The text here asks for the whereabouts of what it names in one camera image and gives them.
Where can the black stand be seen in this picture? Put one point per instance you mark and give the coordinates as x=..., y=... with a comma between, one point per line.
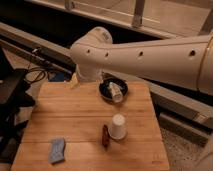
x=13, y=96

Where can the metal rail frame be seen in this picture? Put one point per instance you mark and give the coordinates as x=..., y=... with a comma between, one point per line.
x=162, y=18

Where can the white cup in bowl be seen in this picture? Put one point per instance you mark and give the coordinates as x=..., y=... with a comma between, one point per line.
x=115, y=92

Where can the wooden cutting board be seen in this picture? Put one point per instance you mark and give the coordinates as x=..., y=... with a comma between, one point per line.
x=77, y=115

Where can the white upside-down cup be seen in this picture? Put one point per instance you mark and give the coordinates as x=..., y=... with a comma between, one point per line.
x=117, y=127

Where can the yellow item behind board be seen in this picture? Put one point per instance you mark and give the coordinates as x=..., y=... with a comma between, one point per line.
x=74, y=81

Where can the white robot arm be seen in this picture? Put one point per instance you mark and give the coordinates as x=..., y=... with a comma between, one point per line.
x=179, y=72

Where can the blue sponge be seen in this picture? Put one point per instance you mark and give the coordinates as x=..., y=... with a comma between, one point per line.
x=56, y=154

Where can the black bowl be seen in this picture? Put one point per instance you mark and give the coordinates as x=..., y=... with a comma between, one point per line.
x=104, y=91

